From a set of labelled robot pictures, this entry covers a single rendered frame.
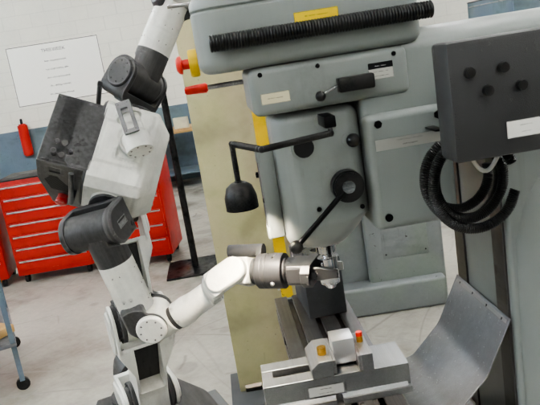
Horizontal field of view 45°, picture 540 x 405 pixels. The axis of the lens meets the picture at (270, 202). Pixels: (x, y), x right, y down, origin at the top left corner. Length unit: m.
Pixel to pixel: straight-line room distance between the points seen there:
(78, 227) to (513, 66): 1.02
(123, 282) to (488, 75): 0.97
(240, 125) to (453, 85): 2.12
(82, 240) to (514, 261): 0.99
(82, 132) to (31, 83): 9.12
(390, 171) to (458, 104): 0.30
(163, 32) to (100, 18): 8.80
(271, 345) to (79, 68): 7.75
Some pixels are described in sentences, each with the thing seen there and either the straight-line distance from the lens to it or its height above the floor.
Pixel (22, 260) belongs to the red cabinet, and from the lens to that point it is 6.57.
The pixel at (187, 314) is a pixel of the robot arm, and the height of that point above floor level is 1.15.
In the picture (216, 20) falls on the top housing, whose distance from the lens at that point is 1.33.
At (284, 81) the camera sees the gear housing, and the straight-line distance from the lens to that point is 1.35.
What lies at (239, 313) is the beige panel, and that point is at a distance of 3.43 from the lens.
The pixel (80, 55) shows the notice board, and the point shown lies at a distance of 10.64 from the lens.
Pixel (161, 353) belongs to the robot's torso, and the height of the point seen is 0.88.
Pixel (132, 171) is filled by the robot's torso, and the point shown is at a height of 1.52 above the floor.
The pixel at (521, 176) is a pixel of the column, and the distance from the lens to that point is 1.47.
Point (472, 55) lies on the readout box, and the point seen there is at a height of 1.70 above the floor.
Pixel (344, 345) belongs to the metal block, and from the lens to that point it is 1.57.
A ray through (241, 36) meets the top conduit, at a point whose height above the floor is 1.79.
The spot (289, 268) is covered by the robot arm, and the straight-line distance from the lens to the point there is 1.54.
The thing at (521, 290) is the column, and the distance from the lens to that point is 1.53.
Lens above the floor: 1.75
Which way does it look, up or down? 13 degrees down
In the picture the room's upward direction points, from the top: 9 degrees counter-clockwise
